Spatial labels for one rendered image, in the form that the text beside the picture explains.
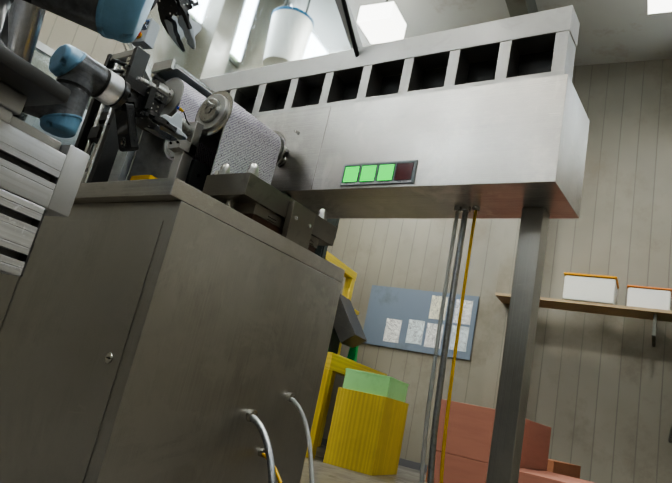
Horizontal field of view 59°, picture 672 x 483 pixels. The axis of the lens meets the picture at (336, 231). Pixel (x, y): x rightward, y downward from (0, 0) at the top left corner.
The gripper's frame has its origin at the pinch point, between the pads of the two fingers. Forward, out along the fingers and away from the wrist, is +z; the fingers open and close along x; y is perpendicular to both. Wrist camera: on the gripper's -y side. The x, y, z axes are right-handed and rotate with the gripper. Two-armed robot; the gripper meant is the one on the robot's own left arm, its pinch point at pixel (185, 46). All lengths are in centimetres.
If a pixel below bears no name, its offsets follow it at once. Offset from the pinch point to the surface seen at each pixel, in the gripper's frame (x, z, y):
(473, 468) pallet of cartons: -8, 243, 74
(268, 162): -4.4, 39.9, 10.6
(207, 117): 1.2, 20.1, -0.9
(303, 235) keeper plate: -26, 54, -9
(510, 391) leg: -78, 96, -13
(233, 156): -4.4, 32.1, -2.2
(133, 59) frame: 29.0, 0.5, 4.6
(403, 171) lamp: -46, 48, 18
